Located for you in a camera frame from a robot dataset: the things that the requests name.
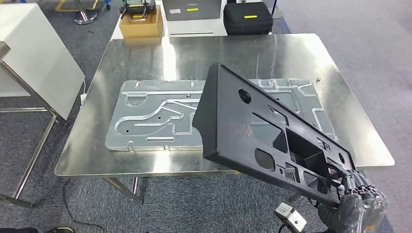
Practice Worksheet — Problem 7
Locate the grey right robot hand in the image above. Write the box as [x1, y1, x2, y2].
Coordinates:
[334, 170, 389, 233]

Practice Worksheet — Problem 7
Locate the black plastic panel part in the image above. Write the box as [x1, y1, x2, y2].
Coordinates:
[192, 63, 356, 206]

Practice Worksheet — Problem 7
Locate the stainless steel workbench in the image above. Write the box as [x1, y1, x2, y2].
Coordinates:
[54, 33, 396, 205]

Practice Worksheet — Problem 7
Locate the black zip case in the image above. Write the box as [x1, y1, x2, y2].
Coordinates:
[223, 1, 274, 36]

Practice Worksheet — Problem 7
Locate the stamped metal plate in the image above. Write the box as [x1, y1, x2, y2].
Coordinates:
[104, 78, 339, 152]

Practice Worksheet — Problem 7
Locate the grey equipment box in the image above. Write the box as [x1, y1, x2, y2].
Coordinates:
[162, 0, 223, 21]

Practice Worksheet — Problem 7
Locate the brown cardboard box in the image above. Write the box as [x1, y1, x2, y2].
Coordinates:
[119, 4, 164, 40]

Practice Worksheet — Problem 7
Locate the black remote controller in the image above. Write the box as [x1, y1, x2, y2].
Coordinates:
[120, 0, 157, 21]

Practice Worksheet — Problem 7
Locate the person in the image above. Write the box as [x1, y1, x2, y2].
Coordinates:
[0, 226, 75, 233]

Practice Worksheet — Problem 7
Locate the chrome stanchion base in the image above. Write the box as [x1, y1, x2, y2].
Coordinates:
[73, 0, 98, 25]

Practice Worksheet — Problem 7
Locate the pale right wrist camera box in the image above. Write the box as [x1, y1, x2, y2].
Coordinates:
[274, 202, 308, 233]

